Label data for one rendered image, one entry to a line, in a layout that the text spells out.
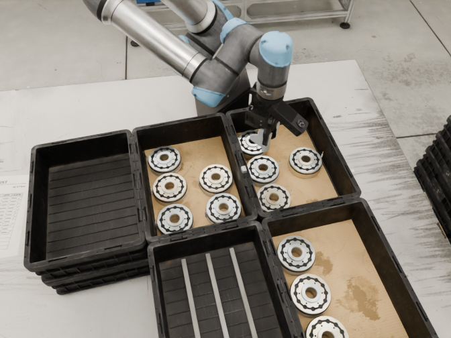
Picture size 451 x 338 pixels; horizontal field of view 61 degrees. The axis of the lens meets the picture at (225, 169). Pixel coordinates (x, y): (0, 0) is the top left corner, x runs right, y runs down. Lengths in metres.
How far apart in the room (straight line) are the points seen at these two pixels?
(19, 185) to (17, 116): 0.35
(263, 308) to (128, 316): 0.39
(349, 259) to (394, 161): 0.53
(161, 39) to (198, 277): 0.62
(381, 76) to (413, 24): 0.74
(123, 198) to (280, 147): 0.53
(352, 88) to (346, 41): 1.50
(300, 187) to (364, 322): 0.41
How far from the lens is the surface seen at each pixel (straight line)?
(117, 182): 1.24
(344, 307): 1.07
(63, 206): 1.24
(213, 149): 1.26
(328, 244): 1.13
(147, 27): 0.99
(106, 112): 1.63
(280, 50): 0.87
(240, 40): 0.94
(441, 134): 2.01
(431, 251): 1.38
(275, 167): 1.19
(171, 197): 1.14
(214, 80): 0.94
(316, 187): 1.21
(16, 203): 1.48
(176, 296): 1.05
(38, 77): 3.07
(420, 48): 3.36
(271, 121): 1.01
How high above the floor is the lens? 1.82
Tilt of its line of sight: 55 degrees down
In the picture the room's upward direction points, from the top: straight up
